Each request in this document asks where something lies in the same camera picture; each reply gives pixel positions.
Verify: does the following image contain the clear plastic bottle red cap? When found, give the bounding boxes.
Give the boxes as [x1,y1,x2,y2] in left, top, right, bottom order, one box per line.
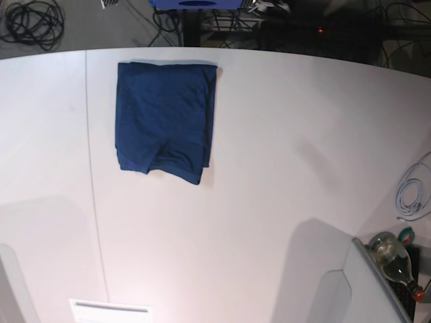
[368,231,425,302]

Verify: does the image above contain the blue plastic bin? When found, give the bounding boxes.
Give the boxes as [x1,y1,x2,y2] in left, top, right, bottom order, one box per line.
[151,0,242,10]

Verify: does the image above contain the coiled black cable on floor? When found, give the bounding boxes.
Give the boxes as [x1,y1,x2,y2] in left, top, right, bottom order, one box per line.
[0,0,67,52]

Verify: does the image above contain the coiled light grey cable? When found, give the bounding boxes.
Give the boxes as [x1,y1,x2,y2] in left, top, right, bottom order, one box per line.
[394,157,431,223]

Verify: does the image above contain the dark blue t-shirt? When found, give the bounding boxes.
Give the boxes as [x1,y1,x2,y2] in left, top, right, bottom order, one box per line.
[114,62,218,185]

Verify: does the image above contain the green tape roll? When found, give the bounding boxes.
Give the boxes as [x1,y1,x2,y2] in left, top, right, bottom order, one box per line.
[398,227,416,246]

